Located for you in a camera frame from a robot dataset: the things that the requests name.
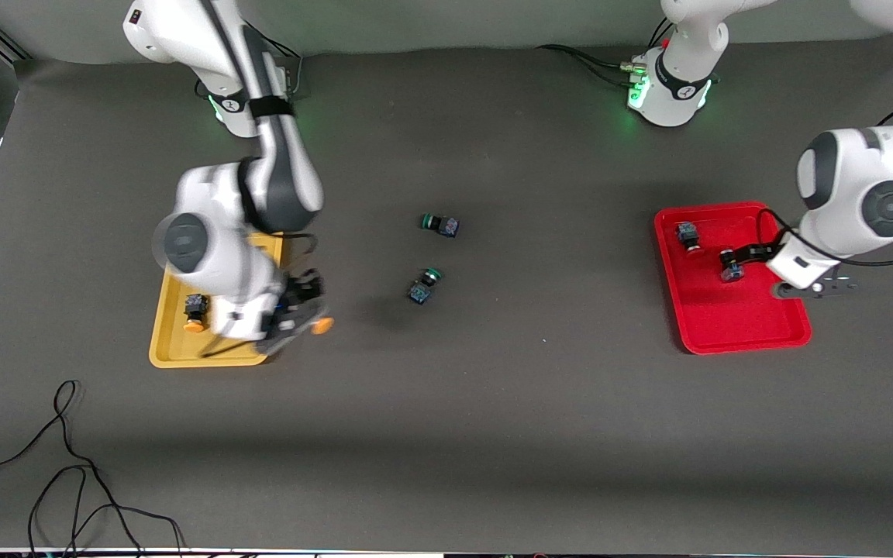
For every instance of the red push button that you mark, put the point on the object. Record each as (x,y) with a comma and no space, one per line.
(730,271)
(687,231)

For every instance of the red plastic tray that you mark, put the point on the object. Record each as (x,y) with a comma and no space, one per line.
(725,318)

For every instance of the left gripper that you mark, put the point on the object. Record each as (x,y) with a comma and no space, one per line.
(757,253)

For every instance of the dark grey table cover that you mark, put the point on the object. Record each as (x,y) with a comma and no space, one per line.
(493,426)

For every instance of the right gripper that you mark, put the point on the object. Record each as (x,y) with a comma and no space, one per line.
(301,292)

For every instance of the yellow push button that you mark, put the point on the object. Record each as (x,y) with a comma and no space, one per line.
(323,325)
(196,306)

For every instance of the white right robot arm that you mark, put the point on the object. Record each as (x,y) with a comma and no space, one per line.
(206,256)

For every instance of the green push button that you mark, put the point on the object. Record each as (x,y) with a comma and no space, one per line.
(446,226)
(419,293)

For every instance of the yellow plastic tray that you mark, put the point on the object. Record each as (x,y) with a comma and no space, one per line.
(171,341)

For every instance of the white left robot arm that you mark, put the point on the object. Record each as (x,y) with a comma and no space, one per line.
(849,178)

